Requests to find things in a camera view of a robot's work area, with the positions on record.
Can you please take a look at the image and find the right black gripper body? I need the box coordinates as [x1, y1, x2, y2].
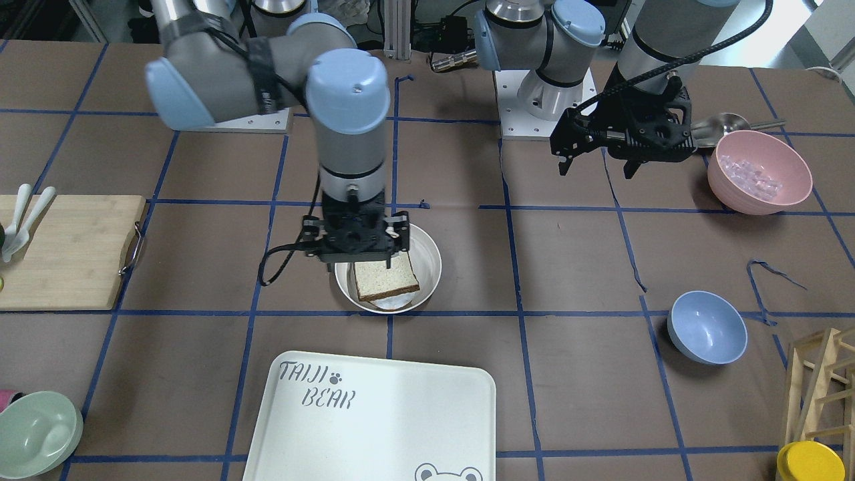
[299, 198, 410, 269]

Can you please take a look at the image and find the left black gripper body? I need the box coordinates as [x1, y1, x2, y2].
[550, 74, 697, 164]

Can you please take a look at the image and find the white round plate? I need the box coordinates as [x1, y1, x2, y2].
[333, 225, 442, 314]

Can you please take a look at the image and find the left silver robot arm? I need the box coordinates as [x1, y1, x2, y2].
[474, 1, 738, 179]

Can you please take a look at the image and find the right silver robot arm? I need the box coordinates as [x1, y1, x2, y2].
[146, 1, 409, 265]

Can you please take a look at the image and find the metal scoop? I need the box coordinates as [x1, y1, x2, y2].
[691, 112, 787, 148]

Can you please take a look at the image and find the pink bowl with ice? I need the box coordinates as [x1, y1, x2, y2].
[707, 130, 814, 215]

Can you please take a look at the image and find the blue bowl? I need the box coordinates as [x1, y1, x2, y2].
[666, 291, 748, 365]

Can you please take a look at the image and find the white bear serving tray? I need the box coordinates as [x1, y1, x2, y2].
[243, 351, 497, 480]

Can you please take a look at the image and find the bamboo cutting board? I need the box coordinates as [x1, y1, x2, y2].
[1, 194, 146, 311]

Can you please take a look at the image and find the wooden dish rack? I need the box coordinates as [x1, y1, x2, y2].
[782, 328, 853, 465]

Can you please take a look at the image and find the white spoon upper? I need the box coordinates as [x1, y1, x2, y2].
[2, 184, 33, 264]

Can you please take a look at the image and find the white spoon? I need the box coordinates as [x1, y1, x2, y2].
[2, 184, 33, 264]
[19, 186, 56, 249]

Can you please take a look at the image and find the white spoon lower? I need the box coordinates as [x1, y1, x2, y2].
[19, 186, 56, 249]

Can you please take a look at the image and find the yellow mug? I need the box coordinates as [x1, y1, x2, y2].
[776, 440, 846, 480]

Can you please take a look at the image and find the green bowl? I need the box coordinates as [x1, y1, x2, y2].
[1, 391, 83, 479]

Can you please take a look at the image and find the pink cloth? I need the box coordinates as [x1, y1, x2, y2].
[0, 389, 24, 411]

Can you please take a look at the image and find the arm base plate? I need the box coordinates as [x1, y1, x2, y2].
[494, 68, 596, 141]
[195, 108, 293, 134]

